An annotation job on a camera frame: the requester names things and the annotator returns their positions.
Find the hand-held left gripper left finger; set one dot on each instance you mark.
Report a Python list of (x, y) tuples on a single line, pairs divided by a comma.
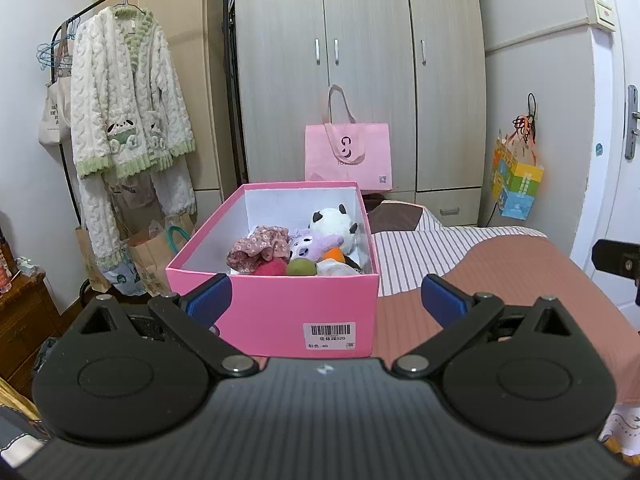
[(212, 300)]

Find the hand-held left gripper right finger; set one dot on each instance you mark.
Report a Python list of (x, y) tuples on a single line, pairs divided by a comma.
[(445, 300)]

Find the red plush toy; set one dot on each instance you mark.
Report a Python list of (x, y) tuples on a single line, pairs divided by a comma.
[(270, 268)]

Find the pink floral scrunchie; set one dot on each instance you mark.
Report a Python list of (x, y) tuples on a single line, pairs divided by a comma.
[(255, 247)]

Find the pink cardboard box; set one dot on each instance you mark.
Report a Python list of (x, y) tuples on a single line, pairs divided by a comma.
[(280, 310)]

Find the green egg sponge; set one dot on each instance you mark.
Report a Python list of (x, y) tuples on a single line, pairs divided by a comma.
[(301, 267)]

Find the white item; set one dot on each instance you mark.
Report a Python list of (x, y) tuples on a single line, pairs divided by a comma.
[(340, 267)]

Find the purple plush toy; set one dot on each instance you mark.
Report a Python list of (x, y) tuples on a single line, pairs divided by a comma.
[(310, 247)]

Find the orange egg sponge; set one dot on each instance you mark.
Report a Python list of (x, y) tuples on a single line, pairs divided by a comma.
[(332, 255)]

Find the white panda plush toy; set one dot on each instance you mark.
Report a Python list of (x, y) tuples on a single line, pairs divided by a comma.
[(330, 222)]

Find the white door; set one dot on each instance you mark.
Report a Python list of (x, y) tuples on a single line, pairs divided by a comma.
[(610, 200)]

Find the striped bed sheet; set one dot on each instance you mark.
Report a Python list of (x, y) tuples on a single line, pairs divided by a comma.
[(400, 260)]

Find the brown paper bag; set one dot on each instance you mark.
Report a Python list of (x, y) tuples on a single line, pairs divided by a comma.
[(90, 260), (150, 260)]

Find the white plastic bag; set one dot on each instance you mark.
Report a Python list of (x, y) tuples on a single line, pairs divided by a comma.
[(122, 275)]

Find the colourful gift bag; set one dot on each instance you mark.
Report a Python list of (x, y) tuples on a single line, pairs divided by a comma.
[(520, 190)]

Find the white patterned cloth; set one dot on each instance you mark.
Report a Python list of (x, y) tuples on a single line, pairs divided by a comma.
[(622, 422)]

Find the pink tote bag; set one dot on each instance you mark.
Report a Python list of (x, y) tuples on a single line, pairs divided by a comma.
[(350, 160)]

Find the wooden nightstand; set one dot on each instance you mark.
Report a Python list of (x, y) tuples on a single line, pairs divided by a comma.
[(25, 330)]

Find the beige tall cabinet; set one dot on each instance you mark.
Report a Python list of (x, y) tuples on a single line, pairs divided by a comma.
[(200, 85)]

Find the black clothes rack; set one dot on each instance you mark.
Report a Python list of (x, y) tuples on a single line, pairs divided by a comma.
[(232, 60)]

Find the canvas tote bag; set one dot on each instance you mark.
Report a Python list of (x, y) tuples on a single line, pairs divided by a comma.
[(52, 115)]

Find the grey wooden wardrobe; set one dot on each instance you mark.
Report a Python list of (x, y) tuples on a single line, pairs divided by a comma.
[(370, 20)]

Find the black wall hook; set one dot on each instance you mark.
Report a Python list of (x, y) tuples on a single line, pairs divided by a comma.
[(531, 105)]

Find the beige wall switch box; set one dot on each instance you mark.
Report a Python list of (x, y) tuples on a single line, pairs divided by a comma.
[(601, 14)]

